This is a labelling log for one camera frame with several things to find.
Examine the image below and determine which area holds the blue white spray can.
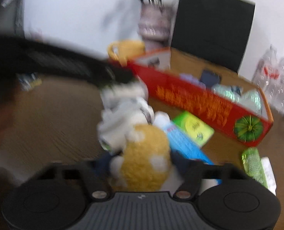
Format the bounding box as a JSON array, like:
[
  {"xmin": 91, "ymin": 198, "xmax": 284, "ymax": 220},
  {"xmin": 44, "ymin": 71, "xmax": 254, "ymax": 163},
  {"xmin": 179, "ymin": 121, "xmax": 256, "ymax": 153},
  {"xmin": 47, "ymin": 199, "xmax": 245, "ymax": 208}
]
[{"xmin": 153, "ymin": 112, "xmax": 214, "ymax": 188}]

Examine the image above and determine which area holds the yellow white plush toy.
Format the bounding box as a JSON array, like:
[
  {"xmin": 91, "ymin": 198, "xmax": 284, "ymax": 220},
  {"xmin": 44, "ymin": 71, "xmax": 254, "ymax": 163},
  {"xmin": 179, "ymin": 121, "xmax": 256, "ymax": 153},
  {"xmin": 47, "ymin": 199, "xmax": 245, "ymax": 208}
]
[{"xmin": 110, "ymin": 124, "xmax": 183, "ymax": 193}]

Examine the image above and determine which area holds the green plastic packet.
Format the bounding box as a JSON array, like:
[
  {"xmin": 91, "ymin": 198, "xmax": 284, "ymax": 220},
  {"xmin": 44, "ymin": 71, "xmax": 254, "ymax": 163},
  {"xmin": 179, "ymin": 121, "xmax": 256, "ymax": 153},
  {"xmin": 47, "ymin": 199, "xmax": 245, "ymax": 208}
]
[{"xmin": 241, "ymin": 147, "xmax": 268, "ymax": 188}]

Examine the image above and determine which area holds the green yellow tissue pack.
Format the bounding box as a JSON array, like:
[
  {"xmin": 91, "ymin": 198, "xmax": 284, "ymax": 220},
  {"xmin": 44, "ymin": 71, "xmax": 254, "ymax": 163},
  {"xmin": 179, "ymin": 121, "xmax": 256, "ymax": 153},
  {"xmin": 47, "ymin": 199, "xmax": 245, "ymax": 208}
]
[{"xmin": 173, "ymin": 111, "xmax": 215, "ymax": 149}]

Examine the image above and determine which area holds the red cardboard box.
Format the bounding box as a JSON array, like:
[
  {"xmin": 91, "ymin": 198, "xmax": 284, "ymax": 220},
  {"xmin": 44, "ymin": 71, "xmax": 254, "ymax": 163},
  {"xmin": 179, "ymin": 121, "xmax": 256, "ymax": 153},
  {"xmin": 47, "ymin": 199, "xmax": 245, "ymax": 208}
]
[{"xmin": 127, "ymin": 48, "xmax": 273, "ymax": 146}]

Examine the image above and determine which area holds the white tissue pack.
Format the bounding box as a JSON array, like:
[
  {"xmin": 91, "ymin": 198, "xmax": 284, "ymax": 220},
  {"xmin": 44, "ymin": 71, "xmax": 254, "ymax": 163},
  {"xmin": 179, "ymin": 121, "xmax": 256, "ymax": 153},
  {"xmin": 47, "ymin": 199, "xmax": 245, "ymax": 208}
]
[{"xmin": 261, "ymin": 157, "xmax": 277, "ymax": 195}]

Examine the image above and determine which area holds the dark blue box item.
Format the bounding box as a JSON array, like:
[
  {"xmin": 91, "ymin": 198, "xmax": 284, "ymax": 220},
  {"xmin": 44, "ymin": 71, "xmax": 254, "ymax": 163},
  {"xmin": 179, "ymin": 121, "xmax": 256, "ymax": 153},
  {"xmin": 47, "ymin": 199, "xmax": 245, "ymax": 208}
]
[{"xmin": 199, "ymin": 70, "xmax": 222, "ymax": 89}]

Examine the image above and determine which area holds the teal wrapped packet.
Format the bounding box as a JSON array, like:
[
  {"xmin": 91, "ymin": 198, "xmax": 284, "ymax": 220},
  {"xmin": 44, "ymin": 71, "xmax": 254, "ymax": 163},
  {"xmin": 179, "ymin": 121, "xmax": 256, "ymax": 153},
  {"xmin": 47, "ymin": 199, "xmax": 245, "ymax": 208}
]
[{"xmin": 211, "ymin": 84, "xmax": 262, "ymax": 115}]

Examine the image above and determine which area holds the yellow mug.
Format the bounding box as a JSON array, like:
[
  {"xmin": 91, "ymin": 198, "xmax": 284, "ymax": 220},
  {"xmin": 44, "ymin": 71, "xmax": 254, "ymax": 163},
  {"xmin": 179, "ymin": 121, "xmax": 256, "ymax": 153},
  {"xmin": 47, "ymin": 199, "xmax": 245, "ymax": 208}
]
[{"xmin": 107, "ymin": 39, "xmax": 146, "ymax": 66}]

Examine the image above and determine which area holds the clear water bottle middle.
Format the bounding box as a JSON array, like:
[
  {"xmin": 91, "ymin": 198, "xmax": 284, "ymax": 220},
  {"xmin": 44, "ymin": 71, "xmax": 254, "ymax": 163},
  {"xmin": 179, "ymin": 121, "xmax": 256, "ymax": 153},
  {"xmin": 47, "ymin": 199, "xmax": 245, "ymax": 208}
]
[{"xmin": 266, "ymin": 56, "xmax": 284, "ymax": 112}]

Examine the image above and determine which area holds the clear water bottle left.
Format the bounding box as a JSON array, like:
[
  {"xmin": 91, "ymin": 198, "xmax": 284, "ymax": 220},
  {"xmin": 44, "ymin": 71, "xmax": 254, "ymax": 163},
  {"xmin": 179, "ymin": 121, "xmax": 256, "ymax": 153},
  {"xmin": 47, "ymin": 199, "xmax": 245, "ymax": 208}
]
[{"xmin": 252, "ymin": 45, "xmax": 278, "ymax": 90}]

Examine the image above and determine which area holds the black paper bag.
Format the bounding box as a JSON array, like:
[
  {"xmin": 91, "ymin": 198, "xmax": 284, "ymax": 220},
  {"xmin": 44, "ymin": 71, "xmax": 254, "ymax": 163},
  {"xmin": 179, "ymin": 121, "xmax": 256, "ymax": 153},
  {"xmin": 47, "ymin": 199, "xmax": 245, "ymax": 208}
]
[{"xmin": 171, "ymin": 0, "xmax": 255, "ymax": 72}]

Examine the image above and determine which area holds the patterned flower vase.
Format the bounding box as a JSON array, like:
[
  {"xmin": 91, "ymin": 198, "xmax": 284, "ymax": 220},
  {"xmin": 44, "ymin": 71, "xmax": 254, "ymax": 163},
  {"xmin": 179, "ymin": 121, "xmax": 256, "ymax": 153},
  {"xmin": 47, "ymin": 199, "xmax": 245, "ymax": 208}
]
[{"xmin": 138, "ymin": 4, "xmax": 173, "ymax": 51}]

